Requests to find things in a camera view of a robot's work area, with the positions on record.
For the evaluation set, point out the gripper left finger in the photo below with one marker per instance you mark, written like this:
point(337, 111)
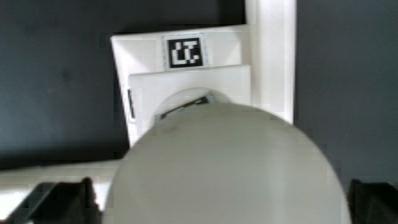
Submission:
point(58, 204)

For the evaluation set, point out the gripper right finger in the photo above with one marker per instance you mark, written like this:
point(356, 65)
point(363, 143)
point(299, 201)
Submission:
point(374, 202)

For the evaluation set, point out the white lamp bulb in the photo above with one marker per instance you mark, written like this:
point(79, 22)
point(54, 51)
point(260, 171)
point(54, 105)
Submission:
point(225, 168)

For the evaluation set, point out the white U-shaped fence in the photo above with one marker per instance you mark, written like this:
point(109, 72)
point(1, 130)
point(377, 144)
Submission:
point(63, 120)

